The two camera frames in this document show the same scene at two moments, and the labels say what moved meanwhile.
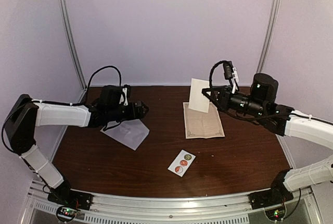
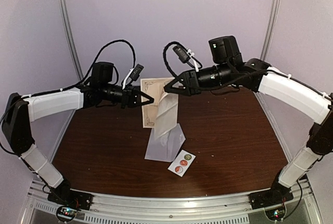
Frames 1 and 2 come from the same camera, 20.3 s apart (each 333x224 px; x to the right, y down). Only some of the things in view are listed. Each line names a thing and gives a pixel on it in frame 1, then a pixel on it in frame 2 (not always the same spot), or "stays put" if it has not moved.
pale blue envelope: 130,133 -> 165,147
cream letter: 197,100 -> 166,118
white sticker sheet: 181,163 stays put
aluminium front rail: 304,209 stays put
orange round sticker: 183,162 stays put
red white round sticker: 179,169 stays put
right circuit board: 276,214 stays put
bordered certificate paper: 200,124 -> 154,87
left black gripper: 132,115 -> 129,98
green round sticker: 188,157 stays put
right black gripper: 224,96 -> 191,84
